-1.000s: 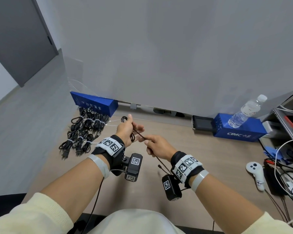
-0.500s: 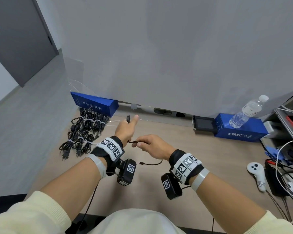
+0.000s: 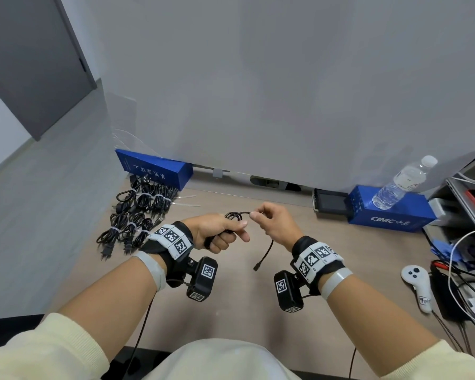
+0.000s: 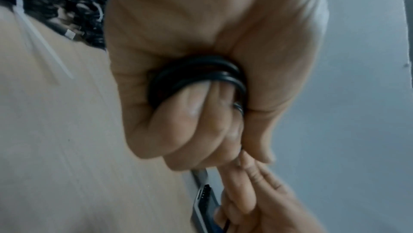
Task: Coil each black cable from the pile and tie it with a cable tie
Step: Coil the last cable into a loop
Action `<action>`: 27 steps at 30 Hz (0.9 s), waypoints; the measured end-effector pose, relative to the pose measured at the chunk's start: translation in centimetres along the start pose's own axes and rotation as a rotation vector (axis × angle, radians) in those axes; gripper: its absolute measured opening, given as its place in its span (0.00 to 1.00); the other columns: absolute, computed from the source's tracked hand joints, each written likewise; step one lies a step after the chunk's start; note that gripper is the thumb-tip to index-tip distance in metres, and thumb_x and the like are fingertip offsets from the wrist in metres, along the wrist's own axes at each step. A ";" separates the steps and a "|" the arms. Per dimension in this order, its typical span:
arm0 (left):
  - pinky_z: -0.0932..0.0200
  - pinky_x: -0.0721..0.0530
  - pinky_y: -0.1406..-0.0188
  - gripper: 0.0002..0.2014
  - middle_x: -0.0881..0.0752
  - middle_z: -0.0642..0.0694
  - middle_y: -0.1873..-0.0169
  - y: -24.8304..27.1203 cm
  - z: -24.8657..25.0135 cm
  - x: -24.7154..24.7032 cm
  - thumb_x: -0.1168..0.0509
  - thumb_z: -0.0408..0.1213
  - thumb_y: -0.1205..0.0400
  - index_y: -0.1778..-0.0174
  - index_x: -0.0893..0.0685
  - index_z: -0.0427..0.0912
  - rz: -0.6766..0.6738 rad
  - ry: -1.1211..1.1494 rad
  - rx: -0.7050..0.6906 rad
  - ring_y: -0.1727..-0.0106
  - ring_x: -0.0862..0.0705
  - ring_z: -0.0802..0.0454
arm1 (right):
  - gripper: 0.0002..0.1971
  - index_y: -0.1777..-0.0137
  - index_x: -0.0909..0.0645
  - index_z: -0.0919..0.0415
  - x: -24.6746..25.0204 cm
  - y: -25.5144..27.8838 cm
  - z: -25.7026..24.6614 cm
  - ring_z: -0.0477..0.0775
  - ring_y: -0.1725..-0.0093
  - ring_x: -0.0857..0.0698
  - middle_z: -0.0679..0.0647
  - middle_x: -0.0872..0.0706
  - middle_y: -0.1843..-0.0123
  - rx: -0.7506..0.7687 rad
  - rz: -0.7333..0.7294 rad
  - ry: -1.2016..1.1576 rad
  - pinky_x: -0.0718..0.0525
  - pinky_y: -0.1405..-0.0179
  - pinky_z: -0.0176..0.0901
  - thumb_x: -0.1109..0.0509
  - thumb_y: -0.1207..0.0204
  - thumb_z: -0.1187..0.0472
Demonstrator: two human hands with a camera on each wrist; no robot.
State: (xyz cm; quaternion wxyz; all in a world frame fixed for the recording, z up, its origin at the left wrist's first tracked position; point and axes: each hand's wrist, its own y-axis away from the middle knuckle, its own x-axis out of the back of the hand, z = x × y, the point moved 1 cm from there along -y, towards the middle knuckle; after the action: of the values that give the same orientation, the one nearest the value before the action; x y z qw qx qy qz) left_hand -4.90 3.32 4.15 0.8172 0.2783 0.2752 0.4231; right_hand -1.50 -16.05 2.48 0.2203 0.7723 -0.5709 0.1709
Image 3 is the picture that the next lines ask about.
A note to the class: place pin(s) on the white game controller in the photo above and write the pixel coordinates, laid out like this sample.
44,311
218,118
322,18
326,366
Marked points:
413,275

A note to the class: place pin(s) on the blue plastic item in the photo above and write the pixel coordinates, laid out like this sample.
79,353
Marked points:
447,251

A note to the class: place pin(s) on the person's right hand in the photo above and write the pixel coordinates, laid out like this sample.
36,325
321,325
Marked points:
279,225

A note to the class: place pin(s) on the grey left wristband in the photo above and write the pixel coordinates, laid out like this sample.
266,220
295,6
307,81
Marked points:
152,271

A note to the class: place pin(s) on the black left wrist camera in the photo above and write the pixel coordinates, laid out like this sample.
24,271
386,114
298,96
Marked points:
204,278

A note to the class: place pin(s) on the grey right wristband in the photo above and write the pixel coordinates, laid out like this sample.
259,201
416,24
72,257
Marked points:
334,284

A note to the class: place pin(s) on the light wooden table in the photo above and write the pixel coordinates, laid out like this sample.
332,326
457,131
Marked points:
372,265

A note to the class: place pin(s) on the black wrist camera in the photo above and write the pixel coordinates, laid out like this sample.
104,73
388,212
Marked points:
289,292
204,278

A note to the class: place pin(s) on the grey wristband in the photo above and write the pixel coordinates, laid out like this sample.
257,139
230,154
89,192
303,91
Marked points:
334,284
152,271

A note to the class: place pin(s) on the grey desk clamp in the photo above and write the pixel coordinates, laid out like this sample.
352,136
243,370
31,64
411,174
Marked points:
218,173

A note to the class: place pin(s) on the black office chair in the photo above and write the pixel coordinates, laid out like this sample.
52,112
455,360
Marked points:
142,362

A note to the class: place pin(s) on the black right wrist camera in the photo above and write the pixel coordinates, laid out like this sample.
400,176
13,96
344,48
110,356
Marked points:
289,292

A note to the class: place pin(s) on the clear plastic water bottle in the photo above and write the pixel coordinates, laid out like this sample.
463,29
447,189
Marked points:
392,193

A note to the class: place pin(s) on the grey door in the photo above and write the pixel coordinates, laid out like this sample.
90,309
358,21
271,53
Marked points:
27,63

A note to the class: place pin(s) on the small black screen device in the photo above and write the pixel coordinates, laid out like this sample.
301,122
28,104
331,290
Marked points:
330,202

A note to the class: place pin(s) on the person's cream sweater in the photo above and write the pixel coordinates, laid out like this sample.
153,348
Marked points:
221,362

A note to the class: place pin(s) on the person's left forearm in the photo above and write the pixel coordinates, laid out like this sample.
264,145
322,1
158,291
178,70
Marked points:
103,308

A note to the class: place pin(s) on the blue rectangular box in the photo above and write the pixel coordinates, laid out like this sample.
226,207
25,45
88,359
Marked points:
396,221

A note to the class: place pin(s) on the person's left hand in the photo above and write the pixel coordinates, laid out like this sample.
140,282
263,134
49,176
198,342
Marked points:
213,229

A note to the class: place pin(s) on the black power adapter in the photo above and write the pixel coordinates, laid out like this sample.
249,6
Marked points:
447,300

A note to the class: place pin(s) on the person's right forearm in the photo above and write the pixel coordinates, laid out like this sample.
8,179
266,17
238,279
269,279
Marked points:
380,332

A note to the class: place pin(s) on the blue triangular box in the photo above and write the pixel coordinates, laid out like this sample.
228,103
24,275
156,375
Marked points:
158,170

